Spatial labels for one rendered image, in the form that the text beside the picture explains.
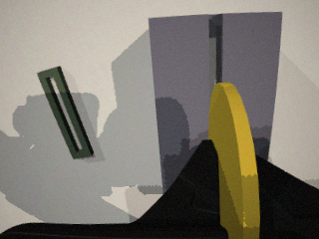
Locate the dark green slotted holder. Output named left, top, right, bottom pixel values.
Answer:
left=37, top=67, right=93, bottom=159

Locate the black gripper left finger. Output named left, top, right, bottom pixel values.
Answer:
left=0, top=139, right=228, bottom=239

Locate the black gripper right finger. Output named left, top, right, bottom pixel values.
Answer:
left=255, top=154, right=319, bottom=239

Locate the gold coin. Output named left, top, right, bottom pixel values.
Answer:
left=208, top=83, right=260, bottom=239

